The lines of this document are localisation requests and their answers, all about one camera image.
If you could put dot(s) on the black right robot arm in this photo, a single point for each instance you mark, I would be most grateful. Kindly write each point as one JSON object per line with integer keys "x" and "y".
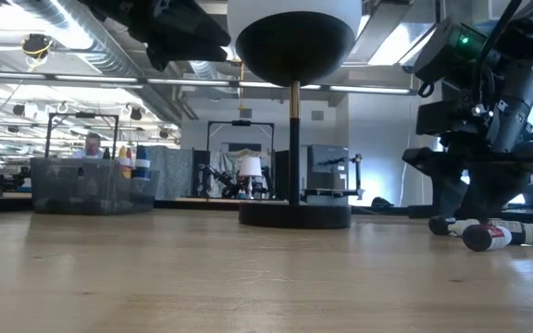
{"x": 516, "y": 106}

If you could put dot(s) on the small Red Sunset dropper bottle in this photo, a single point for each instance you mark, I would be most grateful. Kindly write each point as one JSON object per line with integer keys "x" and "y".
{"x": 484, "y": 238}

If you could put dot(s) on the grey cabinet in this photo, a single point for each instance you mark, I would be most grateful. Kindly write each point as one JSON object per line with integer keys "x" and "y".
{"x": 329, "y": 166}

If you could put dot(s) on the yellow food coloring bottle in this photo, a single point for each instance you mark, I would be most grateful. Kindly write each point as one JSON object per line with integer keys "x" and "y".
{"x": 124, "y": 171}

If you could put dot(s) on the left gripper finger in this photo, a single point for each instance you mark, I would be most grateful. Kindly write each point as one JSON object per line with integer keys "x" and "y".
{"x": 188, "y": 54}
{"x": 202, "y": 30}

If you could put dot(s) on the grey plastic bin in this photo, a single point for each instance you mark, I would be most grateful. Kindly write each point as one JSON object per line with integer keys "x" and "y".
{"x": 77, "y": 189}

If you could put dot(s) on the black aluminium table frame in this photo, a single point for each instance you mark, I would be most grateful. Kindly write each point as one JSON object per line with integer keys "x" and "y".
{"x": 192, "y": 203}

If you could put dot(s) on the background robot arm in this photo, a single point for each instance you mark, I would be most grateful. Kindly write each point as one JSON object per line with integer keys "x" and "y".
{"x": 220, "y": 178}

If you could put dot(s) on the grey cloth cover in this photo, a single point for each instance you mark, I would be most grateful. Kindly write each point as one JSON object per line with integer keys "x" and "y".
{"x": 169, "y": 171}

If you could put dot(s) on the large navy food coloring bottle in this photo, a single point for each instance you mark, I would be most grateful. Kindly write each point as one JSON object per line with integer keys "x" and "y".
{"x": 107, "y": 154}

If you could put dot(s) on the large red food coloring bottle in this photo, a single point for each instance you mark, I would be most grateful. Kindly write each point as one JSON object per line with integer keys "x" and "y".
{"x": 129, "y": 153}

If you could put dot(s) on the large blue food coloring bottle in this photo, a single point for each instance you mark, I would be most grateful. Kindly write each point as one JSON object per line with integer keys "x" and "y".
{"x": 142, "y": 173}

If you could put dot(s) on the white globe table lamp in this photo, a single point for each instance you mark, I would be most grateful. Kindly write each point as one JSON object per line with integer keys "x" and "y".
{"x": 294, "y": 51}

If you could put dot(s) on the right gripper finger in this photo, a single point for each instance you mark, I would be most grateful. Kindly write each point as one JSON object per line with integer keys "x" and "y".
{"x": 491, "y": 194}
{"x": 447, "y": 194}

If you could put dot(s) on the black background frame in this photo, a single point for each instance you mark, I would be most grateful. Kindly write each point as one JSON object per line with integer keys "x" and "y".
{"x": 241, "y": 123}
{"x": 83, "y": 114}

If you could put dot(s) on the person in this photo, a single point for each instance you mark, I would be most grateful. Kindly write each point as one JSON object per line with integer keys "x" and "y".
{"x": 93, "y": 147}

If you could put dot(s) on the small white shade lamp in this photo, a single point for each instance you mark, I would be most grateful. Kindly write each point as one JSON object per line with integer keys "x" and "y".
{"x": 251, "y": 167}

